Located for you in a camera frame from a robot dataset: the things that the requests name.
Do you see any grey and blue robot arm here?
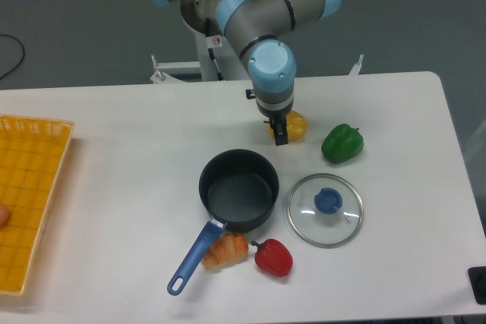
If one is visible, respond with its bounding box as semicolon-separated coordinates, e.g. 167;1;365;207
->
153;0;342;145

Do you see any glass lid with blue knob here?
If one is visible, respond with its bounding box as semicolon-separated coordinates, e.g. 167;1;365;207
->
286;173;365;249

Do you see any red bell pepper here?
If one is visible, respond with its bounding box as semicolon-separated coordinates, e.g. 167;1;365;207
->
251;238;293;278

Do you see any pink object at left edge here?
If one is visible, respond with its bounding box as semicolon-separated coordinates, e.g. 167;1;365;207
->
0;204;10;227

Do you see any black saucepan with blue handle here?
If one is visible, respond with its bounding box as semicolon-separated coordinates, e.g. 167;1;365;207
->
167;149;279;296

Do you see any green bell pepper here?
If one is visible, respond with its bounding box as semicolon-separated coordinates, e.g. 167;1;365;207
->
321;124;365;165

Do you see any black cable on floor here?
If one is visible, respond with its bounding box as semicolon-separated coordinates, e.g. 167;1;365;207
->
0;33;26;80

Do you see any yellow woven basket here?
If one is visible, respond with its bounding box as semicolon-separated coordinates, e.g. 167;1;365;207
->
1;115;74;296

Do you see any yellow bell pepper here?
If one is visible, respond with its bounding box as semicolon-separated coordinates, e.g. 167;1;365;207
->
265;110;307;142

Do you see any black device at table edge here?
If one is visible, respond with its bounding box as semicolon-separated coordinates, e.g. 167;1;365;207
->
468;266;486;305

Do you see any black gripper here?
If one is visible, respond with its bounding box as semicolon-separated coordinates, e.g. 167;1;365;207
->
245;88;293;146

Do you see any toy croissant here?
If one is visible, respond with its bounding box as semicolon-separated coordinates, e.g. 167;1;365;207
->
201;233;248;270

